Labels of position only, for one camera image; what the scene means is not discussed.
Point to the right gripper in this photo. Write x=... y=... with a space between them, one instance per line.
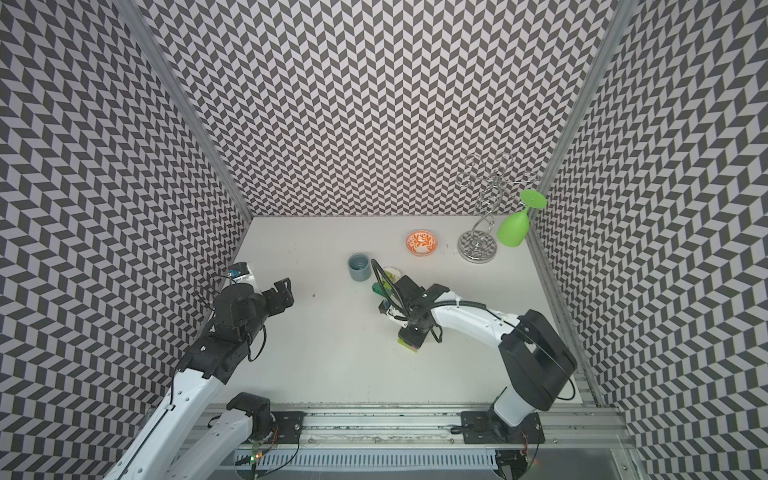
x=411 y=339

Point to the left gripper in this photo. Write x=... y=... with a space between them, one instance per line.
x=284 y=294

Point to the white long lego brick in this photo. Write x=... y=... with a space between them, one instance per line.
x=393 y=270

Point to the lime long lego brick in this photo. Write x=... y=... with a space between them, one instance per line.
x=409 y=346

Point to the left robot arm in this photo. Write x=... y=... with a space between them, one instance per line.
x=205 y=368

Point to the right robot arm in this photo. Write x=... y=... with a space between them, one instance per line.
x=538 y=363

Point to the orange patterned small bowl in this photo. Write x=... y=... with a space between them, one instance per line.
x=421 y=243

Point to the teal ceramic cup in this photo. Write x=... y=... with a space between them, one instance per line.
x=359 y=267

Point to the green plastic wine glass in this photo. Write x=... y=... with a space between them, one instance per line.
x=515 y=227

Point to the chrome glass holder stand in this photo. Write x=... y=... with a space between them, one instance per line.
x=477 y=245

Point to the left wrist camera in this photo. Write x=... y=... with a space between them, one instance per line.
x=241 y=273

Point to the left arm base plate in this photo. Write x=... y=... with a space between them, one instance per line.
x=279 y=428

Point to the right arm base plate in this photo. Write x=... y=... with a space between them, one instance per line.
x=485 y=427

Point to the aluminium front rail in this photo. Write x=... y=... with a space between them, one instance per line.
x=565 y=425

